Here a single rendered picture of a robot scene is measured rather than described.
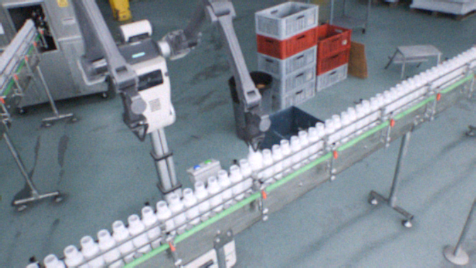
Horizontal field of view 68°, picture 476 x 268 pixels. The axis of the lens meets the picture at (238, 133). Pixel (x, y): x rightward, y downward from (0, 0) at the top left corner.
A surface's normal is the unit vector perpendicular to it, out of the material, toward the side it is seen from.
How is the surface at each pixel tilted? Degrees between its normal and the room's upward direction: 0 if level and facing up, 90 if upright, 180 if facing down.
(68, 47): 90
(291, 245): 0
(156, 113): 90
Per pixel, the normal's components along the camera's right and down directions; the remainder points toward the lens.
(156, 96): 0.57, 0.42
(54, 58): 0.29, 0.51
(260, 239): -0.07, -0.84
